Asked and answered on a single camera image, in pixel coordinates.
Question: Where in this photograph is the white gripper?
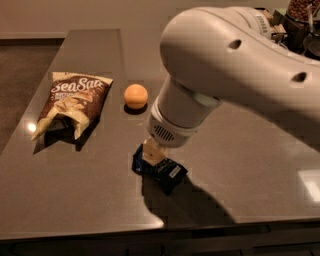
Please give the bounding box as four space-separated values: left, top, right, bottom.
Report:
142 100 196 166

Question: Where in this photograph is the brown sea salt chip bag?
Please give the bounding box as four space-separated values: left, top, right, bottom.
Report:
32 72 113 140

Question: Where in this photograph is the dark blue rxbar wrapper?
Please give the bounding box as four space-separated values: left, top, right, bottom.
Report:
132 145 188 195

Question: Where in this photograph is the orange ball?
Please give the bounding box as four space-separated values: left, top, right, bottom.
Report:
124 84 148 109

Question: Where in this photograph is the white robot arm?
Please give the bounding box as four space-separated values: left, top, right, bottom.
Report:
142 7 320 165

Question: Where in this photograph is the black wire basket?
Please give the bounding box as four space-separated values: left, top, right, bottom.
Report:
258 8 288 43

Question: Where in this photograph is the jar of nuts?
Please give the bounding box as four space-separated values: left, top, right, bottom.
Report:
286 0 320 22

